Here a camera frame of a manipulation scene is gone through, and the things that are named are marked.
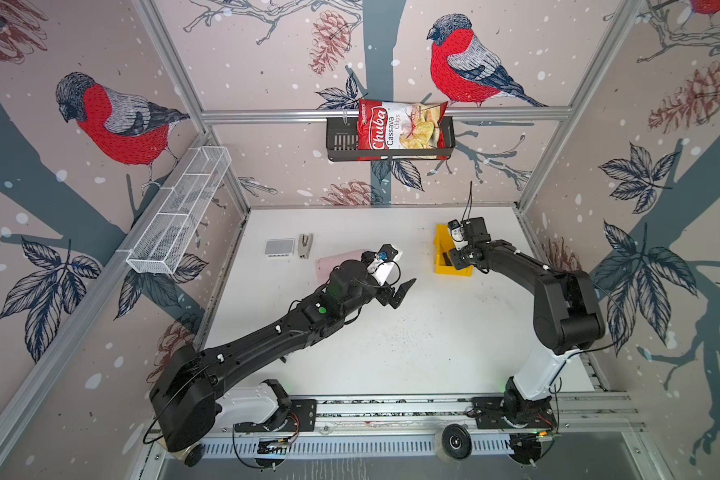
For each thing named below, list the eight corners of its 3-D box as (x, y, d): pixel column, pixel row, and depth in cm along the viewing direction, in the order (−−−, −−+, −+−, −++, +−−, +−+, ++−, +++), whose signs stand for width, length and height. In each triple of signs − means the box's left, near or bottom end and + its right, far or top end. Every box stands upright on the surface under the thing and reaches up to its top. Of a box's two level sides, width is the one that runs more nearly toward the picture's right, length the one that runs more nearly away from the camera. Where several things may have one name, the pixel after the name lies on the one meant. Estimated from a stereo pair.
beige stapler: (296, 258, 108) (295, 253, 106) (300, 238, 114) (299, 233, 112) (309, 258, 108) (308, 253, 106) (313, 238, 114) (312, 233, 112)
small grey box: (265, 256, 109) (262, 251, 107) (268, 243, 113) (266, 238, 111) (293, 256, 109) (291, 251, 107) (295, 243, 113) (294, 238, 111)
